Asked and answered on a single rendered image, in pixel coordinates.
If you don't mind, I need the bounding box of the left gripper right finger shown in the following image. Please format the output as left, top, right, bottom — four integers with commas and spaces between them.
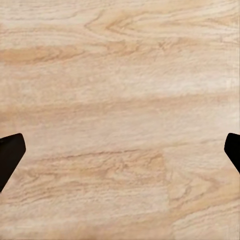
224, 132, 240, 172

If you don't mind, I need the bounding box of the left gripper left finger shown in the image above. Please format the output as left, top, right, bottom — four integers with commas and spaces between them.
0, 132, 26, 193

